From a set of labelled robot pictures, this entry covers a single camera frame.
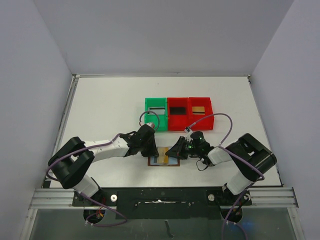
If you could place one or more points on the aluminium front rail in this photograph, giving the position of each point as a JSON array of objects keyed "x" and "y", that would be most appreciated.
[{"x": 52, "y": 198}]

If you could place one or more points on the red bin right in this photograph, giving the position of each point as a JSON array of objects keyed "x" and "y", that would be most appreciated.
[{"x": 205, "y": 124}]

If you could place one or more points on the red bin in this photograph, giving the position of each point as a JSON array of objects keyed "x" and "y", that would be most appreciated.
[
  {"x": 205, "y": 124},
  {"x": 178, "y": 122}
]

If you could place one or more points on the brown leather card holder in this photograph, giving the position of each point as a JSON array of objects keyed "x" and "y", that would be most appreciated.
[{"x": 173, "y": 162}]

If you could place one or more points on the aluminium rail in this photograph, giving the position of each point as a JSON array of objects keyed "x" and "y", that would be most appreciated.
[
  {"x": 66, "y": 111},
  {"x": 52, "y": 198}
]

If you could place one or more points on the black card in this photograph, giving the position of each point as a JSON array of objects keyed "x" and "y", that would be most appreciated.
[{"x": 177, "y": 110}]

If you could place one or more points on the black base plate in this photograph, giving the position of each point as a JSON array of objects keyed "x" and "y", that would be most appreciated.
[{"x": 164, "y": 203}]

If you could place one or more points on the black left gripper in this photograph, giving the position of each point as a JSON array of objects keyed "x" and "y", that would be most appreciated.
[{"x": 152, "y": 152}]

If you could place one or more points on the aluminium left rail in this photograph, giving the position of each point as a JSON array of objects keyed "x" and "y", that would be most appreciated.
[{"x": 66, "y": 111}]

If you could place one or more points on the green bin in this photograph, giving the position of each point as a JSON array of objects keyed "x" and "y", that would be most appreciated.
[{"x": 150, "y": 117}]

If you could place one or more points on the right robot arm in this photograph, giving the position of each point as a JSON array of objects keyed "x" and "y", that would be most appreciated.
[{"x": 251, "y": 157}]

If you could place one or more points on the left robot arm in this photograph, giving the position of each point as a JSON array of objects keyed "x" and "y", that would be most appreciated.
[{"x": 70, "y": 164}]

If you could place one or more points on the red bin middle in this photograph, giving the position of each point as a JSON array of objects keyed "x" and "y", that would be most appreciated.
[{"x": 178, "y": 122}]

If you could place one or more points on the gold card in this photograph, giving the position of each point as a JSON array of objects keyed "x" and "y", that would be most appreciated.
[
  {"x": 198, "y": 110},
  {"x": 162, "y": 158}
]

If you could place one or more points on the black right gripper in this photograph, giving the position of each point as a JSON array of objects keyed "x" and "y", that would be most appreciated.
[{"x": 184, "y": 146}]

